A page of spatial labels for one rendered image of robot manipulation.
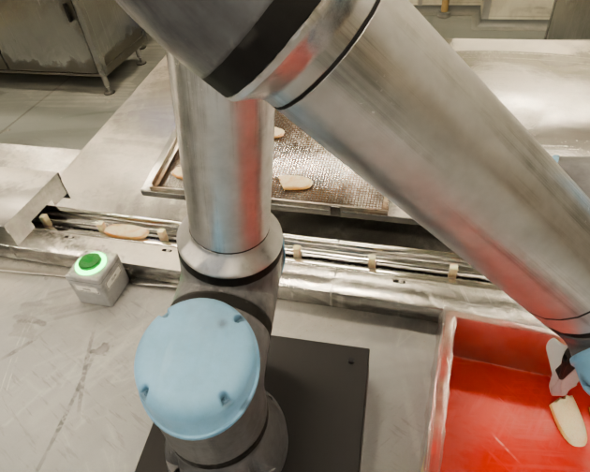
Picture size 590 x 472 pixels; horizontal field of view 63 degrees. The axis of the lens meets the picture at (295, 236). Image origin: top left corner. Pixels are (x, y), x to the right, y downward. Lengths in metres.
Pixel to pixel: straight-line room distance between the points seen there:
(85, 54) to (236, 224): 3.23
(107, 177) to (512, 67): 1.01
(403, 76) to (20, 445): 0.78
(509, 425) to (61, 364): 0.71
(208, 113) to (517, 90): 0.94
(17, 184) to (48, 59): 2.70
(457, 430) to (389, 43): 0.62
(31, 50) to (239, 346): 3.55
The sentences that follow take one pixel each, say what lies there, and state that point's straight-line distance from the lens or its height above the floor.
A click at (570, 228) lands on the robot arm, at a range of 0.30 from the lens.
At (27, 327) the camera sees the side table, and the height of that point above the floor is 0.82.
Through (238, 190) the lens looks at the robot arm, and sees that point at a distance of 0.43.
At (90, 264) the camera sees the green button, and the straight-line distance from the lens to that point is 0.93.
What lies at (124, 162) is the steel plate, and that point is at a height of 0.82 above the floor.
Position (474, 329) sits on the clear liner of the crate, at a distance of 0.75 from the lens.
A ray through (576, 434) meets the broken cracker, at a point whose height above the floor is 0.83.
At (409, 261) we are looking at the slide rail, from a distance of 0.90.
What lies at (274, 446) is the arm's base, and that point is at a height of 0.94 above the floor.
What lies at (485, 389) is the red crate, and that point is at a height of 0.82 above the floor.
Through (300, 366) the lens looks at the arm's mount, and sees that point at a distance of 0.70.
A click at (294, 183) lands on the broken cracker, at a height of 0.91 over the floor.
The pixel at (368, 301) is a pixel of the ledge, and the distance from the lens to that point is 0.83.
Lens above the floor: 1.50
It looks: 43 degrees down
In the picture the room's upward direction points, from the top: 6 degrees counter-clockwise
